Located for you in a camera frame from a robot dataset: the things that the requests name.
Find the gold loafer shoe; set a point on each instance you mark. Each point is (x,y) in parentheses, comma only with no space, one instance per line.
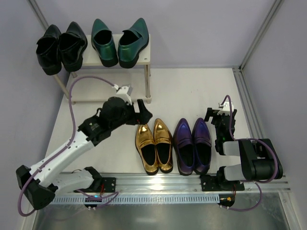
(144,142)
(163,144)

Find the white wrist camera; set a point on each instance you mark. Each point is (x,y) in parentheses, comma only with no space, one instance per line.
(224,109)
(124,92)

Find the left purple loafer shoe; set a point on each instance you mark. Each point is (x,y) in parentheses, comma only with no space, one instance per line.
(184,149)

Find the grey slotted cable duct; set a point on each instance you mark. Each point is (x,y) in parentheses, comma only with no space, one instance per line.
(140,199)

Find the right aluminium side rail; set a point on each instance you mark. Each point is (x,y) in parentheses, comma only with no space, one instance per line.
(249,109)

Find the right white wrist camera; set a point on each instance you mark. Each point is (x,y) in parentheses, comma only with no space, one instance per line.
(224,109)

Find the green loafer shoe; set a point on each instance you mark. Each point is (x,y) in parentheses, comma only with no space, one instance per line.
(103,43)
(133,41)

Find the aluminium frame post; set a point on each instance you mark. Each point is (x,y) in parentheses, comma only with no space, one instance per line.
(277,4)
(38,13)

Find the right aluminium frame post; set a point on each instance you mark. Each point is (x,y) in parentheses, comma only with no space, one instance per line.
(277,4)

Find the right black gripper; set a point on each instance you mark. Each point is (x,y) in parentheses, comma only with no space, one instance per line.
(221,117)

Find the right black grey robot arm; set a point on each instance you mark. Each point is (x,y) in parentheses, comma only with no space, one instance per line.
(258,159)

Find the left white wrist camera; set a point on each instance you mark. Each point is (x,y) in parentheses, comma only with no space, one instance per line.
(124,92)

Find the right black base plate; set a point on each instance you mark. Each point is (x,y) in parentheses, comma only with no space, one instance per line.
(214,183)

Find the right purple loafer shoe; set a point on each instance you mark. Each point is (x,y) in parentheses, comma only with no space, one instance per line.
(202,147)

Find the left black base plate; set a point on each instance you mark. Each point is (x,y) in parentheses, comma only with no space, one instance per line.
(106,185)

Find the white two-tier shoe shelf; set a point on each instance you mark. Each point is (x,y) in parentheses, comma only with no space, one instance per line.
(94,90)

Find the purple loafer shoe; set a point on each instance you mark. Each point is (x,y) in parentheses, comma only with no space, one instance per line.
(184,149)
(202,147)

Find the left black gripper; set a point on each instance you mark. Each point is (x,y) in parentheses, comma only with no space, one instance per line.
(135,113)

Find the aluminium mounting rail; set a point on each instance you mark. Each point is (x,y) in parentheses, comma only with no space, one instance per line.
(141,183)

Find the black loafer shoe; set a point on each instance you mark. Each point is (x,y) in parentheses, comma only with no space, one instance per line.
(72,45)
(47,51)

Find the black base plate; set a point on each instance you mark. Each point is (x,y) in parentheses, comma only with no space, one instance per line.
(106,185)
(214,183)

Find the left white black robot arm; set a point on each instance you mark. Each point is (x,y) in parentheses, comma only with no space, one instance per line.
(43,181)

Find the left aluminium frame post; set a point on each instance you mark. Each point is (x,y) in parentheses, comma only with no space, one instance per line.
(38,13)

